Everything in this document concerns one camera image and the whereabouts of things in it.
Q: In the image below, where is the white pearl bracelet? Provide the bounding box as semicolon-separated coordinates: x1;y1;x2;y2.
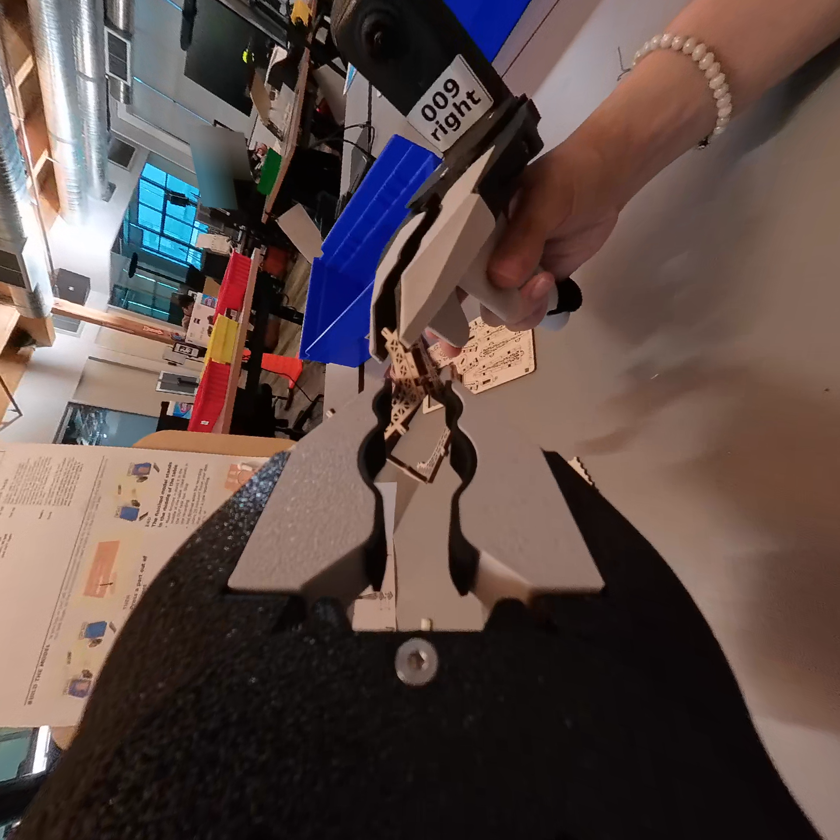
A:
631;33;735;151

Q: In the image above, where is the large printed instruction sheet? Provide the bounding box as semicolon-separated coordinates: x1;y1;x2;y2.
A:
0;443;278;729

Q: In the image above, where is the pale wooden display board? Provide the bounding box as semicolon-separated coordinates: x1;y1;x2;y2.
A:
49;430;298;750

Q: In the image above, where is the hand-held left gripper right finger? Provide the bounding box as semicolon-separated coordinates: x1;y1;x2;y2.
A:
445;386;606;603

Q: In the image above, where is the silver ventilation duct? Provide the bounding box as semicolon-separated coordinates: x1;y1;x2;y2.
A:
0;85;55;317
26;0;116;212

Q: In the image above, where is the person's right hand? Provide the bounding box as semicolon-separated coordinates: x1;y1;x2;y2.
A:
487;69;716;332

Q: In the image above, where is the grey desk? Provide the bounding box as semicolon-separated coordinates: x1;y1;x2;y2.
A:
322;0;840;840

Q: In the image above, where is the large glass window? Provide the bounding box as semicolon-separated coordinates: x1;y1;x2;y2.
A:
112;163;202;317

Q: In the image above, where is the black monitor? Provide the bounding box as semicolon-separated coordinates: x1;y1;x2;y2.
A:
184;0;265;101

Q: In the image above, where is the person's right forearm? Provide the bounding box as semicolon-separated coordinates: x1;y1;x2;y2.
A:
663;0;840;143

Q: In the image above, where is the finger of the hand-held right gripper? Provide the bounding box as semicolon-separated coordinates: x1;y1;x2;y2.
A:
395;146;497;350
367;190;448;366

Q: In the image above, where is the wooden lattice tower model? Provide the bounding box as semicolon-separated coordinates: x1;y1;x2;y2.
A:
381;325;462;488

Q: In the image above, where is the wooden laser-cut parts sheet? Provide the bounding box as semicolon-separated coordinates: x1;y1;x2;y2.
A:
453;315;538;395

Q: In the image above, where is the orange cone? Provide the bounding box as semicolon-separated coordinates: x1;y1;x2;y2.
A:
247;352;303;395

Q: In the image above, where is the blue plastic bin white label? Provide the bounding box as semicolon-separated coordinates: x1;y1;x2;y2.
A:
300;134;445;366

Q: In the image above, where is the red plastic bin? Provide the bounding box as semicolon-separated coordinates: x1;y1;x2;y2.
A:
189;361;235;434
218;249;261;317

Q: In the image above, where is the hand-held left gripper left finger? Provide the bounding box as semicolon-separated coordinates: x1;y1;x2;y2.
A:
226;386;389;597

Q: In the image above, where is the yellow plastic bin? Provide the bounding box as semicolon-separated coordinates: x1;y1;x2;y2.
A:
205;315;243;366

